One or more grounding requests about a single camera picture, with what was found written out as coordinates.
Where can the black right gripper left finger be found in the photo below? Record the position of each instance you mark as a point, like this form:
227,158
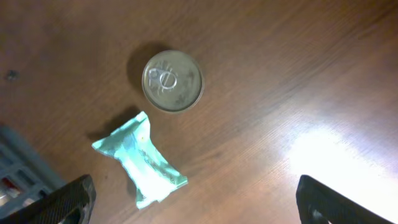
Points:
73,203

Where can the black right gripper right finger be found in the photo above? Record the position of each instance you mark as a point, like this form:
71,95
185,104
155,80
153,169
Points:
318,203

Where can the grey plastic shopping basket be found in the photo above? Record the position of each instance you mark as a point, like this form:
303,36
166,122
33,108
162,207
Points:
25,176

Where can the teal white snack packet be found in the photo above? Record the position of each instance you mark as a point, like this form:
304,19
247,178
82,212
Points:
152,175

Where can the silver tin can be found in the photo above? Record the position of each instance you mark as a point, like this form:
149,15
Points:
173,81

